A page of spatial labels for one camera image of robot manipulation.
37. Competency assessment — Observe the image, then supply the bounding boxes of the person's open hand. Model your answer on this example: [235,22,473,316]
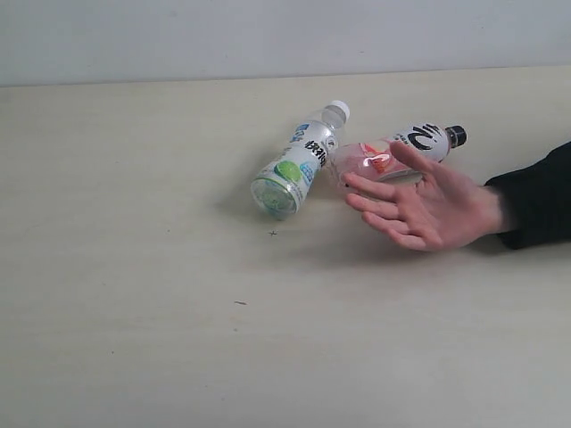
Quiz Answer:
[343,142,514,251]

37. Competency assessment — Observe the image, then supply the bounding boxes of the pink peach drink bottle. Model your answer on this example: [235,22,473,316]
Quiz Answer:
[327,122,468,188]

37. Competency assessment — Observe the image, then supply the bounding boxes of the black sleeved forearm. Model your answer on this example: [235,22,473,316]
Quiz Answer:
[485,143,570,250]

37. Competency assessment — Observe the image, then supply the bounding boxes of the lime label clear bottle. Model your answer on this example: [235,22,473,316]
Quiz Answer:
[251,100,351,219]

